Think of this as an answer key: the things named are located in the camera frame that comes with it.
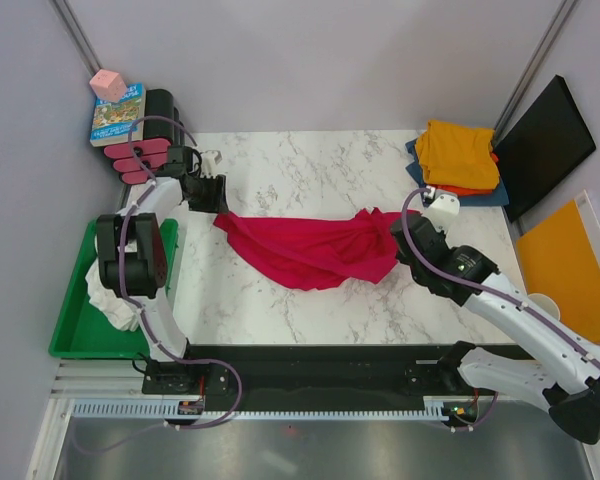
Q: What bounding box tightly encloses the orange folder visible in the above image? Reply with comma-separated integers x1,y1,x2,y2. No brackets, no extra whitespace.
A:
516,200,600,344

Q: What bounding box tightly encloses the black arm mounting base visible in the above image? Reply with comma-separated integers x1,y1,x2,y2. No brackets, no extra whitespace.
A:
142,345,475,411

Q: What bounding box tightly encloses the mustard yellow folded t-shirt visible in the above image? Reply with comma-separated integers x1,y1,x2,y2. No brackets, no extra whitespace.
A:
415,119,500,191

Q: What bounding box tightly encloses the pink cube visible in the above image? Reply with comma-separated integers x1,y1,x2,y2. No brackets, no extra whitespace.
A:
89,69,127,103

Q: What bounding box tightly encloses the colourful paperback book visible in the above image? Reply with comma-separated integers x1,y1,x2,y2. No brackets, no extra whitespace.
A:
90,83,146,148

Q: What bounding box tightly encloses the black flat board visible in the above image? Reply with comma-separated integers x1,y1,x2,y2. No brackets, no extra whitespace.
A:
494,75,596,222

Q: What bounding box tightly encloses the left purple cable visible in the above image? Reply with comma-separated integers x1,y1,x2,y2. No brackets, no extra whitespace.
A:
72,114,244,455

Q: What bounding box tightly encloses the white crumpled cloth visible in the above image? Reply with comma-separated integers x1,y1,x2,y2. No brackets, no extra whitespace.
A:
85,262,139,332

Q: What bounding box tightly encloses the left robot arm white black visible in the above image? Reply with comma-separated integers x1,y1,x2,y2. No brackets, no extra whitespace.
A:
96,146,229,393

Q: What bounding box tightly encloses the pale yellow mug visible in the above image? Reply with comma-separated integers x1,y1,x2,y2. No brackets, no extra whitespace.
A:
528,293,561,321

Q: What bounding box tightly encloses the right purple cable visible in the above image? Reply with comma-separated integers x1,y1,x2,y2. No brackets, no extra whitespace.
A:
401,187,600,434

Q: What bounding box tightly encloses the blue folded t-shirt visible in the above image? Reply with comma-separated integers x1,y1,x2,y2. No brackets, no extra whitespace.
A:
405,139,509,207

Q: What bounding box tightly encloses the purple cable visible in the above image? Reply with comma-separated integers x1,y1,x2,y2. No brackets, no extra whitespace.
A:
72,114,244,455
401,187,600,434

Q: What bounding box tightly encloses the black pink mini drawer unit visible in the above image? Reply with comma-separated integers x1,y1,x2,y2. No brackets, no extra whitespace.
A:
104,89,185,185

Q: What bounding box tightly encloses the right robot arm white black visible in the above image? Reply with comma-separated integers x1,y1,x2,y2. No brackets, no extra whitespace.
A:
390,212,600,445

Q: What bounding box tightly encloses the white slotted cable duct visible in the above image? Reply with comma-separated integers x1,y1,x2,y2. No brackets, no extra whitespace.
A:
71,399,469,421

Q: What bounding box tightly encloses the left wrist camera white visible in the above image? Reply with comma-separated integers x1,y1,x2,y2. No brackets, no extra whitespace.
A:
201,150,223,177

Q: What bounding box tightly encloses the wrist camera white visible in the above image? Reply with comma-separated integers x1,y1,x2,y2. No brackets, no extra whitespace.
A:
423,186,460,233
201,150,223,177

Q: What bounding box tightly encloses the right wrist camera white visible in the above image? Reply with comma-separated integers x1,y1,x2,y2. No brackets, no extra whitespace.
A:
423,186,460,233

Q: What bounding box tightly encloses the green plastic tray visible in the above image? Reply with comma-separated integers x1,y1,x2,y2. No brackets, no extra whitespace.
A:
49,221,149,360

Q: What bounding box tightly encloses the crimson red t-shirt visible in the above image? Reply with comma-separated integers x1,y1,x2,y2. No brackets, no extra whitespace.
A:
214,208,400,291

